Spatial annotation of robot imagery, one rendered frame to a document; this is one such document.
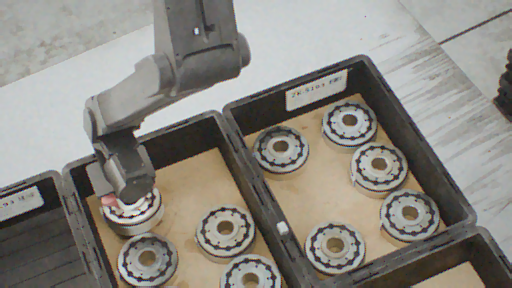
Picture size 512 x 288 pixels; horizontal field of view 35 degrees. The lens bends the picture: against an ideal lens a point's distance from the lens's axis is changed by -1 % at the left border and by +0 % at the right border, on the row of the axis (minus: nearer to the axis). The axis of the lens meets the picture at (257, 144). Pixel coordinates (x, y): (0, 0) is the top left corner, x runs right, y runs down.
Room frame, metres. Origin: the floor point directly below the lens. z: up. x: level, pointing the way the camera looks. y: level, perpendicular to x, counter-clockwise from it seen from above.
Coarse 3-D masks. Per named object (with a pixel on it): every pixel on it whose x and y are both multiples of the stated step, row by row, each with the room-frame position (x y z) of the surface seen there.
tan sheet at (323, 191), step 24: (360, 96) 0.96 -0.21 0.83; (288, 120) 0.92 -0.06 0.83; (312, 120) 0.91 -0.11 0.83; (312, 144) 0.86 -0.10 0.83; (312, 168) 0.80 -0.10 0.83; (336, 168) 0.80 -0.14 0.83; (408, 168) 0.79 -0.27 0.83; (288, 192) 0.76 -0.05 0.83; (312, 192) 0.75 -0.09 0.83; (336, 192) 0.75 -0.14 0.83; (288, 216) 0.71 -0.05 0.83; (312, 216) 0.70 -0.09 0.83; (336, 216) 0.70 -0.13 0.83; (360, 216) 0.70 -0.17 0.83; (408, 216) 0.69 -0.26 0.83; (384, 240) 0.65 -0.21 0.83
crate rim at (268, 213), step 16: (208, 112) 0.87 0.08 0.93; (160, 128) 0.85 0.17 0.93; (176, 128) 0.84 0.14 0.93; (224, 128) 0.84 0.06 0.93; (80, 160) 0.79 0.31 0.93; (96, 160) 0.79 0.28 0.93; (240, 160) 0.77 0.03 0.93; (64, 176) 0.76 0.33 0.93; (256, 192) 0.71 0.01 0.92; (80, 208) 0.70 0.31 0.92; (80, 224) 0.66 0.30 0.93; (272, 224) 0.64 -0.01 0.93; (96, 256) 0.61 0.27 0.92; (288, 256) 0.58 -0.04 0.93; (304, 272) 0.55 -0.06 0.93
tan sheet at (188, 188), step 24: (168, 168) 0.82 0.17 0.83; (192, 168) 0.82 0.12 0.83; (216, 168) 0.82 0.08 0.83; (168, 192) 0.77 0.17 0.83; (192, 192) 0.77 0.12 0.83; (216, 192) 0.77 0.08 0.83; (240, 192) 0.76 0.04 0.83; (96, 216) 0.73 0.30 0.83; (168, 216) 0.72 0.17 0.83; (192, 216) 0.72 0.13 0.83; (120, 240) 0.68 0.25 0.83; (192, 240) 0.67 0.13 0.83; (144, 264) 0.63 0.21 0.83; (192, 264) 0.62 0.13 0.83; (216, 264) 0.62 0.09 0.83
